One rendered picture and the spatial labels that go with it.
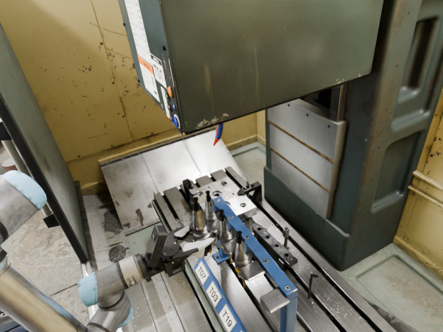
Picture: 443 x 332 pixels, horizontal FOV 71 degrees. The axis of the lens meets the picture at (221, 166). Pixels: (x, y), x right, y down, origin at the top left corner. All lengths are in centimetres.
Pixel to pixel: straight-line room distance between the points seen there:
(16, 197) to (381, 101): 110
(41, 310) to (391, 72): 118
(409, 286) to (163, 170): 158
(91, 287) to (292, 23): 83
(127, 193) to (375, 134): 154
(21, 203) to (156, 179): 144
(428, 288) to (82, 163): 210
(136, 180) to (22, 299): 147
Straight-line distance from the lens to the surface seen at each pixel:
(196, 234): 88
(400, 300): 179
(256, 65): 83
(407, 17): 116
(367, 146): 128
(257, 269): 98
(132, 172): 224
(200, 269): 135
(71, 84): 208
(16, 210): 83
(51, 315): 86
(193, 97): 77
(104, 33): 205
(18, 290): 83
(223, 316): 123
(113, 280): 89
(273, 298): 92
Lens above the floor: 200
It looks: 35 degrees down
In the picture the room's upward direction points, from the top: 7 degrees counter-clockwise
